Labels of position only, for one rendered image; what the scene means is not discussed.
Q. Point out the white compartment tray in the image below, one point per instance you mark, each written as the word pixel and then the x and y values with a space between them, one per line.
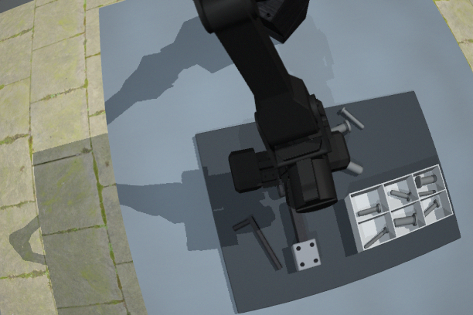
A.
pixel 372 224

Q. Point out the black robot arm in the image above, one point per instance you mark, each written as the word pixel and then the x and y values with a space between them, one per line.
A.
pixel 286 114

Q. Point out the grey clevis fork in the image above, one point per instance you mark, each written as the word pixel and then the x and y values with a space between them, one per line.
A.
pixel 280 188

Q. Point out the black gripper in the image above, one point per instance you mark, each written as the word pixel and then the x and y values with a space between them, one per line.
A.
pixel 248 168

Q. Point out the grey headed pin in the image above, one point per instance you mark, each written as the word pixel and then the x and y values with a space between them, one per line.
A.
pixel 352 118
pixel 370 210
pixel 406 220
pixel 401 194
pixel 426 193
pixel 343 127
pixel 425 180
pixel 376 238
pixel 355 168
pixel 430 209

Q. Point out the dark grey l-shaped hex key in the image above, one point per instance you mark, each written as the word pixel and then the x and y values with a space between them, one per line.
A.
pixel 261 237

